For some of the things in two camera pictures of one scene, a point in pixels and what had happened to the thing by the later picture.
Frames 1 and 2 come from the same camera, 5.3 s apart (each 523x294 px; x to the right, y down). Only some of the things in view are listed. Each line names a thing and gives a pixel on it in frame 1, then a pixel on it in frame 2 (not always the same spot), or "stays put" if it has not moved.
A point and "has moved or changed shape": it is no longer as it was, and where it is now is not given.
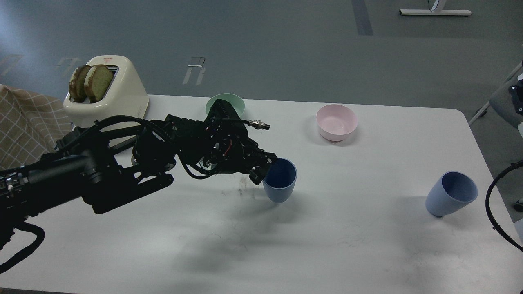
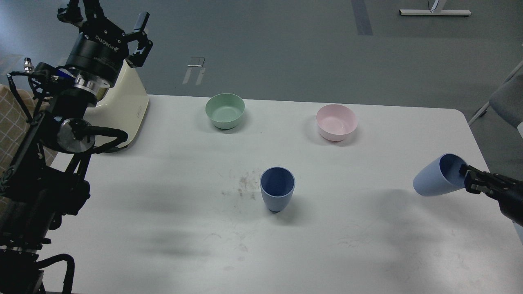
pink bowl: (335, 121) stays put
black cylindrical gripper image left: (237, 154) to (99, 50)
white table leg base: (436, 10) stays put
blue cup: (451, 191) to (441, 176)
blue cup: (279, 182) has moved or changed shape
